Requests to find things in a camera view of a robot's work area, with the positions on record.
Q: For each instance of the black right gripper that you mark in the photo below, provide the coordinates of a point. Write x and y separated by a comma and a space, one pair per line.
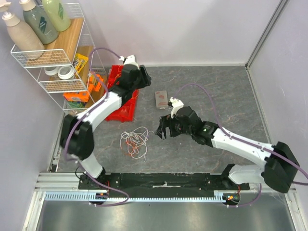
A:
170, 127

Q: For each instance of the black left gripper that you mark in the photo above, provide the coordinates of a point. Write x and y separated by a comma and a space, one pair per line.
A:
146, 79

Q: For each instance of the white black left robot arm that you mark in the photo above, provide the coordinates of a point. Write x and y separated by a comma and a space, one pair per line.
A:
77, 131

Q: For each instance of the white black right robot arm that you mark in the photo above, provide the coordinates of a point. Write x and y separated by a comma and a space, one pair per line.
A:
273, 165

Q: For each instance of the red plastic bin far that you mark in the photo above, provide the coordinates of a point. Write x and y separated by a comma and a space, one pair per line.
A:
114, 73

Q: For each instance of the red plastic bin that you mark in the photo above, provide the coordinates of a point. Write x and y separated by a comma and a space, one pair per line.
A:
114, 73
123, 114
124, 90

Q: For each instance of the red plastic bin middle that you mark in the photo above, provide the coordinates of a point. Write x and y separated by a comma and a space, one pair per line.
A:
124, 90

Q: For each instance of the red plastic bin near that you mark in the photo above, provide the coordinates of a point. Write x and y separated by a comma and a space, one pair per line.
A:
123, 114

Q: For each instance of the orange green small boxes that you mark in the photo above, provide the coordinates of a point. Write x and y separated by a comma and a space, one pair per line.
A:
95, 82

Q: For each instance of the orange snack box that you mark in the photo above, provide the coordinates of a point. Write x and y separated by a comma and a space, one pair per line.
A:
82, 96

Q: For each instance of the yellow candy bag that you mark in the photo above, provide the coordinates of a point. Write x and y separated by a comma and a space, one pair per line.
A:
79, 62

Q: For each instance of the green packet bottom shelf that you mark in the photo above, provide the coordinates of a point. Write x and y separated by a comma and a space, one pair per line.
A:
74, 105

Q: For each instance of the white tape roll right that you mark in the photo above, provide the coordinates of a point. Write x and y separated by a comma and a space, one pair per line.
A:
66, 72

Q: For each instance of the white tape roll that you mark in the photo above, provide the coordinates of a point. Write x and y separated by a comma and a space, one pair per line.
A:
66, 72
51, 71

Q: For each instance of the white tape roll left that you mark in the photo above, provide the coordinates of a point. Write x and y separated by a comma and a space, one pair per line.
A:
51, 71

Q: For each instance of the light green bottle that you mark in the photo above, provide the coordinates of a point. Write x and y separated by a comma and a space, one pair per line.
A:
57, 14

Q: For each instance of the beige pump bottle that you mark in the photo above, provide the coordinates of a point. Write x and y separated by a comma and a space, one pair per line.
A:
21, 33

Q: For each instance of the grey green pump bottle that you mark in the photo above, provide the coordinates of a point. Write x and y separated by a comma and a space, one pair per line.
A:
38, 21

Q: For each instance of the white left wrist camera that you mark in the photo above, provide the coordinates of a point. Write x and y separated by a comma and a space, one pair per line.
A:
128, 60

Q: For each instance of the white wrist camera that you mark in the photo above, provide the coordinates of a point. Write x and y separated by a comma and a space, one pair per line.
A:
128, 60
176, 104

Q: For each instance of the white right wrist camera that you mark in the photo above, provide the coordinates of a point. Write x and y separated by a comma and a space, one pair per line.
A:
176, 104

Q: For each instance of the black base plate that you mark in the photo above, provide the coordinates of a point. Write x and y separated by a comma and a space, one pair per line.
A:
170, 184

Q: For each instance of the white wire shelf rack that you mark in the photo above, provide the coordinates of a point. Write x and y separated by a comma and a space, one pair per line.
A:
61, 52

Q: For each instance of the light blue cable duct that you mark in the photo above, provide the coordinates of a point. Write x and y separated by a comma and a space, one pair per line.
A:
104, 197

